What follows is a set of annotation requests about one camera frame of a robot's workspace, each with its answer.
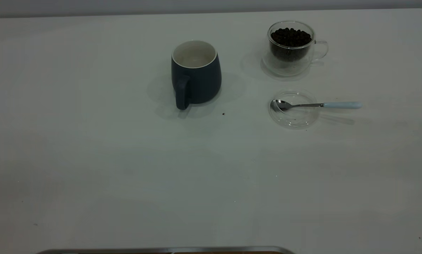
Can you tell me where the dark grey ceramic mug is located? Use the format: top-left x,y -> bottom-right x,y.
171,40 -> 222,110

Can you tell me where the metal spoon light blue handle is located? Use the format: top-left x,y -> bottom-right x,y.
271,99 -> 362,112

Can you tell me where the pile of coffee beans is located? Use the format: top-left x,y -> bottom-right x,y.
270,28 -> 312,62

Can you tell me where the clear glass saucer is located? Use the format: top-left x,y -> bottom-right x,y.
268,90 -> 321,129

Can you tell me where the clear glass cup with handle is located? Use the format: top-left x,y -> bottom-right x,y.
262,20 -> 329,77

